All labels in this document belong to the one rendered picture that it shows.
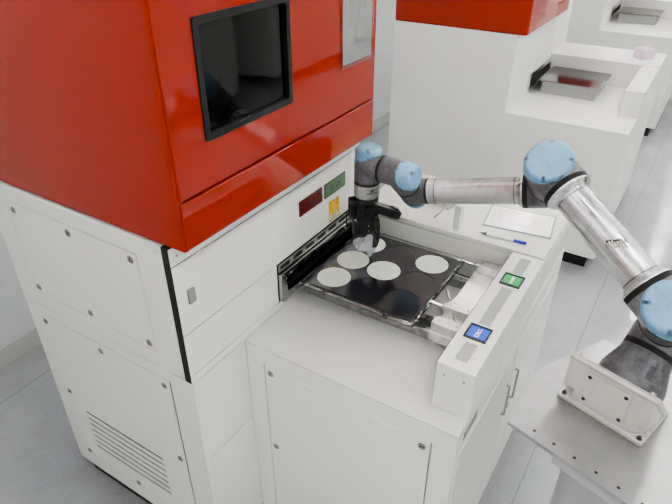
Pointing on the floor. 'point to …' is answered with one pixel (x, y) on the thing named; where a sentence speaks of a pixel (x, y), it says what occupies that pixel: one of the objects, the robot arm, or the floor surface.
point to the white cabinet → (381, 432)
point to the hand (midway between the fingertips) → (371, 252)
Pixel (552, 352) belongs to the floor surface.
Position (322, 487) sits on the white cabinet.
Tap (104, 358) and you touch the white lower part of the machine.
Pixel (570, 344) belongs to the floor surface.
